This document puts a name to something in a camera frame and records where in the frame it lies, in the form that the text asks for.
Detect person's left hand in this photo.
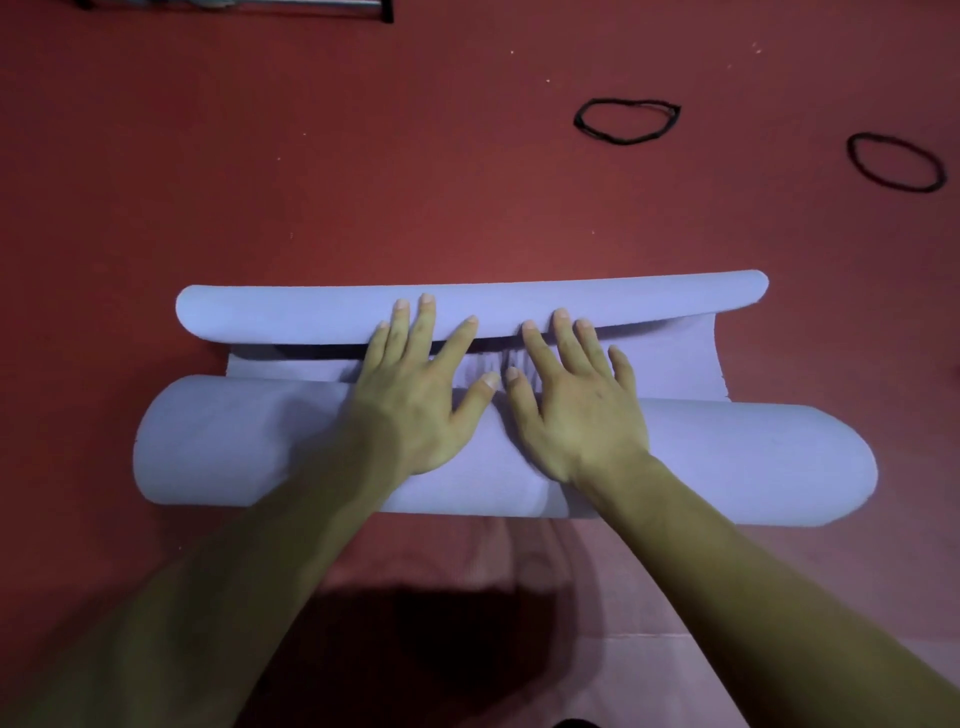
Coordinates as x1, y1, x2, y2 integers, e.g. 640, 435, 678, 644
339, 293, 501, 479

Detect person's right hand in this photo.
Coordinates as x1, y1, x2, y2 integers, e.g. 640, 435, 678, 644
504, 308, 652, 489

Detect black elastic band loop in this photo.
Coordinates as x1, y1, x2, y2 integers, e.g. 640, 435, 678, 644
573, 98, 682, 147
846, 132, 948, 194

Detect person's left forearm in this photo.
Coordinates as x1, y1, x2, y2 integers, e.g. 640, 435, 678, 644
0, 431, 410, 728

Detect lilac yoga mat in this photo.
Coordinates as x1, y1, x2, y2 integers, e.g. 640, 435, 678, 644
132, 270, 879, 527

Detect person's right forearm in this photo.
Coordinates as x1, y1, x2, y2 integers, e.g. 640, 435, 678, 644
573, 450, 960, 728

